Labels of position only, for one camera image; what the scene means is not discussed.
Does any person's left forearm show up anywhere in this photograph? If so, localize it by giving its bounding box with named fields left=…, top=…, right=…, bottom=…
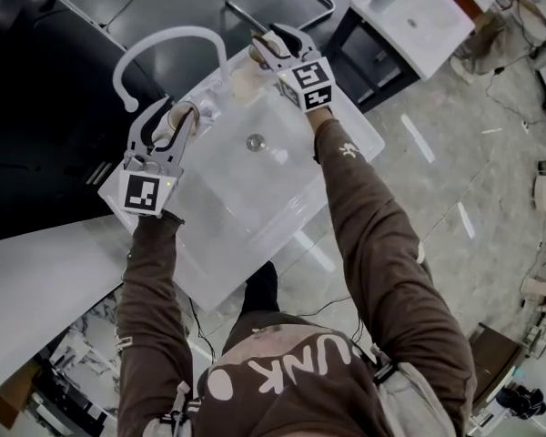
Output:
left=116, top=210, right=197, bottom=437

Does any person's brown printed torso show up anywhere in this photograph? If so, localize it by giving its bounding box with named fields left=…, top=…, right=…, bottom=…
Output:
left=194, top=310, right=392, bottom=437

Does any person's right forearm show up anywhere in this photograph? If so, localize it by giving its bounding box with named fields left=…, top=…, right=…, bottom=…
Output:
left=308, top=106, right=479, bottom=437

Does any black washbasin cabinet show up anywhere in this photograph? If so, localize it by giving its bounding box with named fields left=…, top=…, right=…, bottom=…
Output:
left=326, top=6, right=420, bottom=114

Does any marble patterned panel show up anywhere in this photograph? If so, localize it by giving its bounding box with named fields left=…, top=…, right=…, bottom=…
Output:
left=49, top=287, right=125, bottom=412

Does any metal chair frame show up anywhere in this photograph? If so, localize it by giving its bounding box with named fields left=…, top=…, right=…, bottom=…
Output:
left=215, top=0, right=337, bottom=32

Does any small white washbasin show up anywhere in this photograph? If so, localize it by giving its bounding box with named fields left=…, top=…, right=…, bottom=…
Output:
left=349, top=0, right=477, bottom=82

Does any white sink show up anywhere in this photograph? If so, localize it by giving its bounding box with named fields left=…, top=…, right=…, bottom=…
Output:
left=166, top=43, right=387, bottom=314

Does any white curved faucet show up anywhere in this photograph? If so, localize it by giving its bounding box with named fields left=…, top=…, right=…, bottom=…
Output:
left=112, top=25, right=232, bottom=113

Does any translucent beige cup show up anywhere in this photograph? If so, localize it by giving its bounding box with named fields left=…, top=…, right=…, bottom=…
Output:
left=248, top=31, right=286, bottom=66
left=153, top=101, right=202, bottom=150

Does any person's black trouser leg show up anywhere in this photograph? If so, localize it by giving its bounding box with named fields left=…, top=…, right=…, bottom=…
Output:
left=239, top=260, right=282, bottom=320

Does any white counter slab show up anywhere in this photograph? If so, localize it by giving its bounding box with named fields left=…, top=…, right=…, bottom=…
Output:
left=0, top=211, right=125, bottom=405

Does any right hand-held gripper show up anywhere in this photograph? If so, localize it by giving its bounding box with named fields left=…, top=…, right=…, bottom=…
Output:
left=251, top=23, right=336, bottom=116

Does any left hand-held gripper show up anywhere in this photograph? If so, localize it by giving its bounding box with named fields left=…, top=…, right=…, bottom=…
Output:
left=97, top=97, right=198, bottom=234

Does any brown cardboard box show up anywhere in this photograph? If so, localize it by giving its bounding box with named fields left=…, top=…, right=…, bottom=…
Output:
left=467, top=321, right=525, bottom=412

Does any black table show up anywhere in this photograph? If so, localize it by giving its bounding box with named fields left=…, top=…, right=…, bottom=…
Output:
left=0, top=0, right=177, bottom=246

